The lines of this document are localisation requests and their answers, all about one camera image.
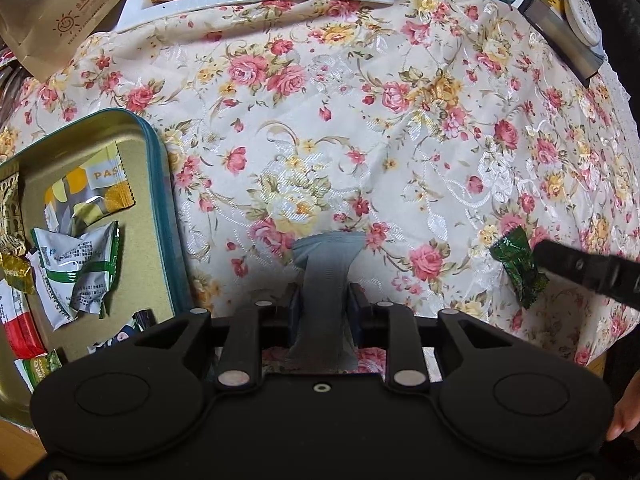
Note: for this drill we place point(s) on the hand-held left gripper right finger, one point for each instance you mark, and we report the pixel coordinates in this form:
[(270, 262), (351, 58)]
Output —
[(356, 315)]

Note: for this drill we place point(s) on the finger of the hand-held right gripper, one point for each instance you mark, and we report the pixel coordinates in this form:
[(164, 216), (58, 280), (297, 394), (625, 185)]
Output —
[(590, 270)]

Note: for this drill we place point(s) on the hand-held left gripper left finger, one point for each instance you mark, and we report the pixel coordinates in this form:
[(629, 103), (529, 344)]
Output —
[(295, 315)]

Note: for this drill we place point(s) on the grey white snack packet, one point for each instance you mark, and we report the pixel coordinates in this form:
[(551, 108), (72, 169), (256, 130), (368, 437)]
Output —
[(322, 280)]

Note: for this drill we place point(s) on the dark green candy packet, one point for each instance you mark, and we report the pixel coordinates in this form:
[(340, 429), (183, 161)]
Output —
[(517, 260)]

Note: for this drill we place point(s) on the teal tin tray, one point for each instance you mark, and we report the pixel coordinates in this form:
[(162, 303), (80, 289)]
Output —
[(142, 240)]

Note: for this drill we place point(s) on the green white snack packet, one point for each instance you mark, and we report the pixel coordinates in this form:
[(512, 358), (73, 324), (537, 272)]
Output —
[(75, 270)]

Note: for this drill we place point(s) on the yellow pastry packet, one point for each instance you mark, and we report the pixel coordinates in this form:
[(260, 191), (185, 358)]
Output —
[(95, 180)]

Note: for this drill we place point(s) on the white red label packet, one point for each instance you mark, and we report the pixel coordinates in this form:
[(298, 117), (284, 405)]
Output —
[(20, 330)]

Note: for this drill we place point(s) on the olive gold snack packet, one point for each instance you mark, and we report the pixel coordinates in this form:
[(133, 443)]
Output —
[(10, 215)]

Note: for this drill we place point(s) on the person's right hand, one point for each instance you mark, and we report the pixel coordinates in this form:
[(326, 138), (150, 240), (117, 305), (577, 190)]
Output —
[(625, 417)]

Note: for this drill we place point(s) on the dark blue white packet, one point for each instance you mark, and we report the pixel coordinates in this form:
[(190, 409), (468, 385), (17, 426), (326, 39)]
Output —
[(120, 335)]

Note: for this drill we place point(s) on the floral tablecloth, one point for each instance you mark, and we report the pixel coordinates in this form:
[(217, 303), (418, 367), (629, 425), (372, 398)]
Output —
[(350, 110)]

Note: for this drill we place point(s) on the grey metal box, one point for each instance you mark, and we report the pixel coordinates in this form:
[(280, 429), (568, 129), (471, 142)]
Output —
[(555, 35)]

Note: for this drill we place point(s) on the white round remote device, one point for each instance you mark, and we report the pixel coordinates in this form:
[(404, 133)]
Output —
[(580, 10)]

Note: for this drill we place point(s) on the white board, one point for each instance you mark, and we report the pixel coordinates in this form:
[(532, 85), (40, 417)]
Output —
[(225, 0)]

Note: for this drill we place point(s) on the brown paper bag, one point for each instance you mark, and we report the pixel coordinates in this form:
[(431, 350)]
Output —
[(50, 25)]

